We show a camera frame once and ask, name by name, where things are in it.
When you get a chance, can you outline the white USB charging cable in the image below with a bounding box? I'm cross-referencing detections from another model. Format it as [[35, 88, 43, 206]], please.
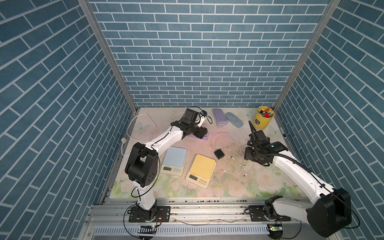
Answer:
[[211, 132, 255, 177]]

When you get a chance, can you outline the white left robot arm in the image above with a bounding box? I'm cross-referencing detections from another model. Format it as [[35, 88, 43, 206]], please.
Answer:
[[125, 106, 212, 212]]

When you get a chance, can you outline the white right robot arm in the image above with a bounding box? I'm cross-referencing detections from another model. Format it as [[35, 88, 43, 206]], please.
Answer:
[[244, 125, 353, 238]]

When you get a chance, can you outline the blue electronic kitchen scale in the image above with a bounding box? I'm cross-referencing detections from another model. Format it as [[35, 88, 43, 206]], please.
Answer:
[[160, 147, 188, 176]]

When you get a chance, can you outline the yellow electronic kitchen scale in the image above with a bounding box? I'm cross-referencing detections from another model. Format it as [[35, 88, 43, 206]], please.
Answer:
[[186, 154, 217, 189]]

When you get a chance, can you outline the purple pencil case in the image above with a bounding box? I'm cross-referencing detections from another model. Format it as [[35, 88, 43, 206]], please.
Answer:
[[212, 109, 228, 127]]

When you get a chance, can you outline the yellow pen cup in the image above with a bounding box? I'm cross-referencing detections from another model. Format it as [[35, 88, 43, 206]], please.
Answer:
[[252, 106, 275, 129]]

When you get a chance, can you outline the blue pencil case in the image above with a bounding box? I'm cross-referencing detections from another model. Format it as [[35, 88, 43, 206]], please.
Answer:
[[225, 112, 244, 128]]

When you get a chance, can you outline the floral table mat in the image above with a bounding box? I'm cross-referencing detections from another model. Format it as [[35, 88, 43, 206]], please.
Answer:
[[110, 108, 305, 199]]

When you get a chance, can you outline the black USB wall charger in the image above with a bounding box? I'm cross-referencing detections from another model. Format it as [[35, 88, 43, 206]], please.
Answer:
[[214, 149, 225, 160]]

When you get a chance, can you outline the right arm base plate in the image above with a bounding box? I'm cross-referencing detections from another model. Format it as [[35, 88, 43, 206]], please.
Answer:
[[244, 205, 291, 222]]

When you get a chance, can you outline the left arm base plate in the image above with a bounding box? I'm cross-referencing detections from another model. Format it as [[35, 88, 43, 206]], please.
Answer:
[[129, 206, 171, 223]]

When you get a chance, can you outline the aluminium mounting rail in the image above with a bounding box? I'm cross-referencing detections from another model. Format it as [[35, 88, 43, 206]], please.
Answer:
[[83, 196, 334, 226]]

